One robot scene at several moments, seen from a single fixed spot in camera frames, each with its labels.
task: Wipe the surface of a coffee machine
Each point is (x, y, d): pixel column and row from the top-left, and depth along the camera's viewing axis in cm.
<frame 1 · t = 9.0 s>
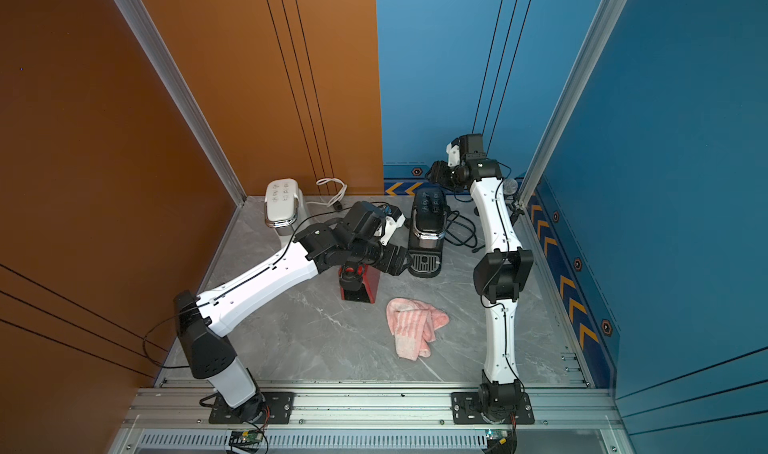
left hand: (403, 253, 74), fingers open
right hand: (433, 176, 92), fingers open
white coffee machine: (284, 205, 89), point 23 cm above the table
red Nespresso coffee machine: (367, 292, 88), point 7 cm above the table
black coffee machine: (428, 231, 84), point 22 cm above the table
pink striped towel: (414, 324, 84), point 5 cm above the table

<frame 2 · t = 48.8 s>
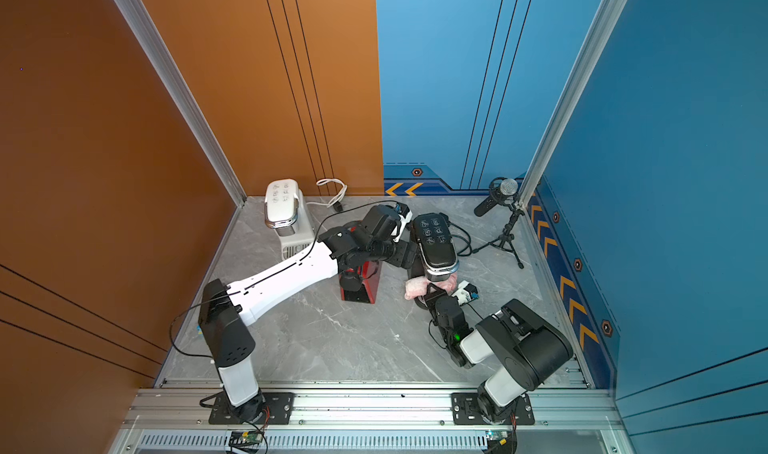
left hand: (409, 244, 79), fingers open
right hand: (423, 284, 91), fingers closed
black coffee machine: (432, 250, 79), point 23 cm above the table
pink striped towel: (416, 288, 91), point 6 cm above the table
the other named things where they were.

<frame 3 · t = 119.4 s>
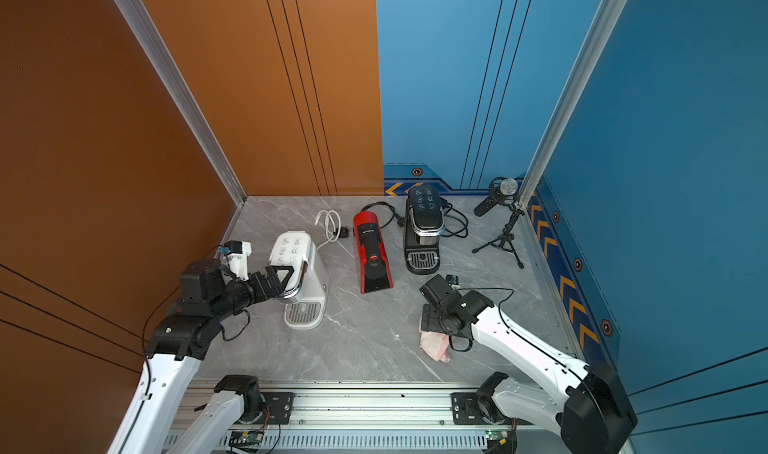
left hand: (281, 269, 73), fingers open
right hand: (436, 322, 81), fingers open
white coffee machine: (302, 287, 74), point 22 cm above the table
red Nespresso coffee machine: (373, 264, 81), point 19 cm above the table
black coffee machine: (424, 224, 85), point 23 cm above the table
pink striped towel: (435, 345, 81), point 5 cm above the table

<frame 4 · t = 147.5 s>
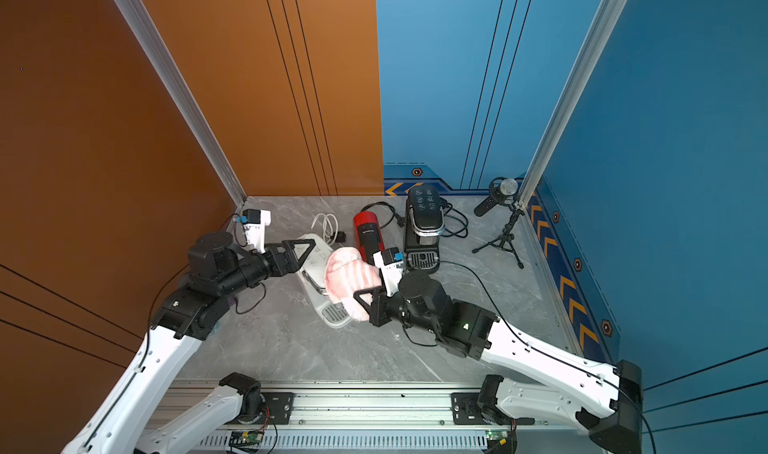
left hand: (304, 241, 67), fingers open
right hand: (354, 293, 63), fingers closed
pink striped towel: (346, 273, 63), point 33 cm above the table
